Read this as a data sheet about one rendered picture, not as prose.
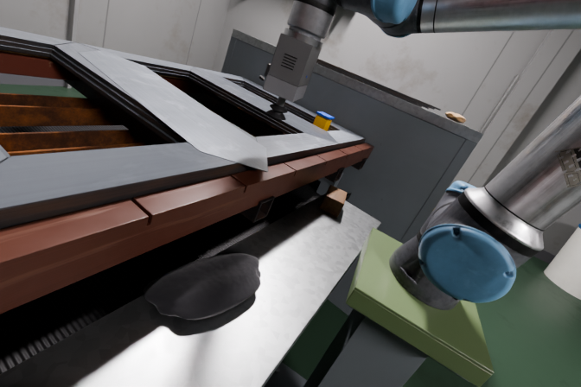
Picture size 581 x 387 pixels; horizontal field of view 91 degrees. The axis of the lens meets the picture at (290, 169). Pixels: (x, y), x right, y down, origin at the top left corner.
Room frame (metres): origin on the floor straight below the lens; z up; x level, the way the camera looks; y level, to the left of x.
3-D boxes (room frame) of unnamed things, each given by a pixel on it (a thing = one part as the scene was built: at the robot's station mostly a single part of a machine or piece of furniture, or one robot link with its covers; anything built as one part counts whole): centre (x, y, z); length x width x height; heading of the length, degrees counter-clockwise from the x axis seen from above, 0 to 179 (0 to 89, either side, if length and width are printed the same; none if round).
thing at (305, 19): (0.58, 0.07, 1.11); 0.08 x 0.08 x 0.05
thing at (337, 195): (0.81, -0.16, 0.70); 0.10 x 0.06 x 0.05; 171
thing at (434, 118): (1.66, -0.14, 1.03); 1.30 x 0.60 x 0.04; 66
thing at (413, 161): (1.41, -0.02, 0.51); 1.30 x 0.04 x 1.01; 66
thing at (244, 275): (0.35, 0.04, 0.70); 0.20 x 0.10 x 0.03; 142
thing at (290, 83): (0.59, 0.08, 1.03); 0.10 x 0.09 x 0.16; 83
